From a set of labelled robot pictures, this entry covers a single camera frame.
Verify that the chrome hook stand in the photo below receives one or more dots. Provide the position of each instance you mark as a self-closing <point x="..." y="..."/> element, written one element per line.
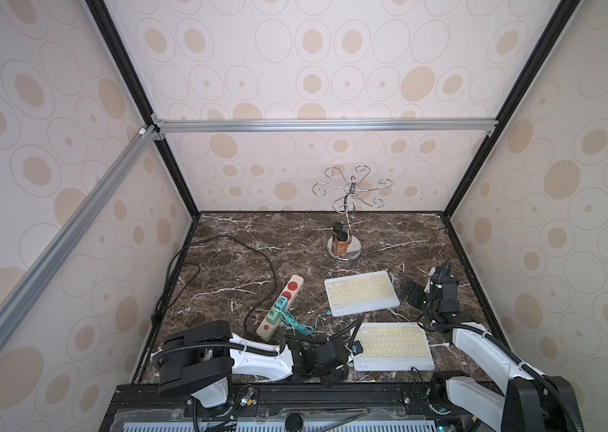
<point x="345" y="206"/>

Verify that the teal charger plug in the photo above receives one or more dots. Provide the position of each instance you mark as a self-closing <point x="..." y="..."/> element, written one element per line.
<point x="282" y="303"/>

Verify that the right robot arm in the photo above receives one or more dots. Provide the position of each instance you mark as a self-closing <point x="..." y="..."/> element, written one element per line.
<point x="527" y="399"/>

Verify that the aluminium rail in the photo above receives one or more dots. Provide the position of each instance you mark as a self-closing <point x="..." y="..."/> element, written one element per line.
<point x="37" y="278"/>
<point x="162" y="127"/>

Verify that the aluminium left rail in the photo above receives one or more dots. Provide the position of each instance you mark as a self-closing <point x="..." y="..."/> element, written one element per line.
<point x="37" y="278"/>

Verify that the white wireless keyboard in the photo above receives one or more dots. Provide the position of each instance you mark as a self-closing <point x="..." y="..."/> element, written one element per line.
<point x="355" y="294"/>
<point x="393" y="347"/>

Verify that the light green charger plug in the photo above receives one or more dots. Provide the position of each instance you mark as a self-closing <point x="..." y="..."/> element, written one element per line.
<point x="274" y="316"/>

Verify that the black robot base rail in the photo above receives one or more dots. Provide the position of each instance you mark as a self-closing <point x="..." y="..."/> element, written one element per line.
<point x="290" y="407"/>

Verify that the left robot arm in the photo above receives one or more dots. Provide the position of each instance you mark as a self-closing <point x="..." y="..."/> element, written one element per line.
<point x="200" y="362"/>

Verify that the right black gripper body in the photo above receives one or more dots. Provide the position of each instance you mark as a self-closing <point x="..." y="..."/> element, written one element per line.
<point x="425" y="295"/>

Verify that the dark spice bottle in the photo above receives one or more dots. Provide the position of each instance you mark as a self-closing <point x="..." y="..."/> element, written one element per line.
<point x="337" y="228"/>

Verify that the aluminium back rail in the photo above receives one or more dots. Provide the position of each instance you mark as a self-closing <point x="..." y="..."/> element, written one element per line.
<point x="162" y="127"/>

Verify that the beige red power strip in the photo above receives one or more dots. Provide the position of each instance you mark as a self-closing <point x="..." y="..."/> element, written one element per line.
<point x="291" y="290"/>

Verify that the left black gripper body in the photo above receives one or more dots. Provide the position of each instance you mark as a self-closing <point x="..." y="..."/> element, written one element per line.
<point x="332" y="377"/>

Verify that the orange spice bottle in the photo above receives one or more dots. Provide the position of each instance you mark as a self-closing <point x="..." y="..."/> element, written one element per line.
<point x="341" y="244"/>

